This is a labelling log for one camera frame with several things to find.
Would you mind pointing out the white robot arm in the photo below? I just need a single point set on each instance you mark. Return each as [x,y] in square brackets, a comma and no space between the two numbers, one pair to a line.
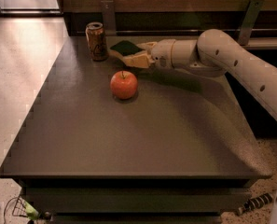
[212,54]

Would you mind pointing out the striped black white handle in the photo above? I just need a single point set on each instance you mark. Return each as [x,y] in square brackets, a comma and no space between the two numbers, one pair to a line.
[255,203]

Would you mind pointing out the wire basket with green item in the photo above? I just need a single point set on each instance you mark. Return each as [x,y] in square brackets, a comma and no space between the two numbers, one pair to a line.
[18,207]

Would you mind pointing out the grey metal bracket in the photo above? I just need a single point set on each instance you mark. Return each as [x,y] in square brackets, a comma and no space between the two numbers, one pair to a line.
[248,21]
[109,17]

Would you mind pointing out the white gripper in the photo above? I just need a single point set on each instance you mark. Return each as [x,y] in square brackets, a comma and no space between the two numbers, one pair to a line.
[161,52]

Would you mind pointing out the orange soda can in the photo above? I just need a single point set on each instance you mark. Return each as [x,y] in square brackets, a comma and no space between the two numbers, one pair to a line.
[95,35]

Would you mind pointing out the green and yellow sponge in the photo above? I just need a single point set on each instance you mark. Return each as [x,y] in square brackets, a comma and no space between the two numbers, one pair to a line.
[124,48]

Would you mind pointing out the grey metal bracket right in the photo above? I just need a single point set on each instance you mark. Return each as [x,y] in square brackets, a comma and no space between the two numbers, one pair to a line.
[248,21]

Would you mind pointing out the grey metal bracket left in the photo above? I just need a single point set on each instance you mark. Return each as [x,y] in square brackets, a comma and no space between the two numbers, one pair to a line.
[109,17]

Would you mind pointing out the red apple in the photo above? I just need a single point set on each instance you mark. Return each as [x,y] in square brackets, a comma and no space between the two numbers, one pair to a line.
[123,85]

